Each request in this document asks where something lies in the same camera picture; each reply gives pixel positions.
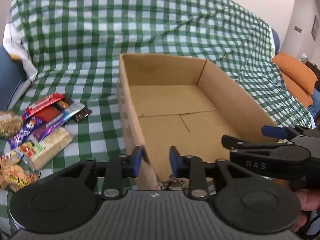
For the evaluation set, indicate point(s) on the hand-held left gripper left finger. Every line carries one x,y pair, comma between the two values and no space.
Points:
136,162

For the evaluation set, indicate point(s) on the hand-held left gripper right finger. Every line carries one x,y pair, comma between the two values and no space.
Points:
174,162

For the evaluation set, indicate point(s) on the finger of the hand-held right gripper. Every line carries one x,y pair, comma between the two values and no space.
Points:
250,152
273,132

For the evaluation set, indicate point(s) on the brown cardboard box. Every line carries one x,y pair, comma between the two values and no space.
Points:
175,120

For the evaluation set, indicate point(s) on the dark brown small packet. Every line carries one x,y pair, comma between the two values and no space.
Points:
83,114

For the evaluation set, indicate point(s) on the clear packet of beige crackers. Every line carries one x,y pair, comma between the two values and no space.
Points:
53,145

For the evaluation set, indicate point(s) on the plain red snack packet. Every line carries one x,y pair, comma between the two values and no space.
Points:
48,113

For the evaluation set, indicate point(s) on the person's right hand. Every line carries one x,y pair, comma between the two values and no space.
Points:
308,200

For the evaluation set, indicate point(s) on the orange seat cushion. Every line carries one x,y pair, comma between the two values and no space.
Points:
297,90

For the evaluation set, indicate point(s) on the orange back cushion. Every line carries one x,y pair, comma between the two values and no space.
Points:
295,66

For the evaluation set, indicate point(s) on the dark wooden cabinet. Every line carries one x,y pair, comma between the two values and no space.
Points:
314,71

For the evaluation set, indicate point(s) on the silver blue snack packet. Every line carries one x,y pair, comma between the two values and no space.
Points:
66,113

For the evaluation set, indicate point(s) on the blue sofa backrest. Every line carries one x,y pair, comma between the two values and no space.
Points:
275,41

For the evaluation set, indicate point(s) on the small dark chocolate bar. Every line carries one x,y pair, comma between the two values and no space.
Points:
63,103

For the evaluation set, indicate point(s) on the orange green snack packet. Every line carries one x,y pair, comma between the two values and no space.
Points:
30,150

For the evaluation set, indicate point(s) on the purple snack packet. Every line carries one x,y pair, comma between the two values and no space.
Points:
23,133

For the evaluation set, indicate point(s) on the yellow orange snack packet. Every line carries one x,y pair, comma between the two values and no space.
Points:
15,175

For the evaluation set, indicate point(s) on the golden snack packet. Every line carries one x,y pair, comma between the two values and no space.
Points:
8,123

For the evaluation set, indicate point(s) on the green checked cloth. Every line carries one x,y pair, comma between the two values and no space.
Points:
125,25

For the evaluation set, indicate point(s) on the white cloth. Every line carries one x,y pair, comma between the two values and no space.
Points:
17,47

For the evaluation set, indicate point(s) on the wall switch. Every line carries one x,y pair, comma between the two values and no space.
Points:
298,29

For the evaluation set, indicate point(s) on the dark picture frame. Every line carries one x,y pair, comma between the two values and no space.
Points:
314,27

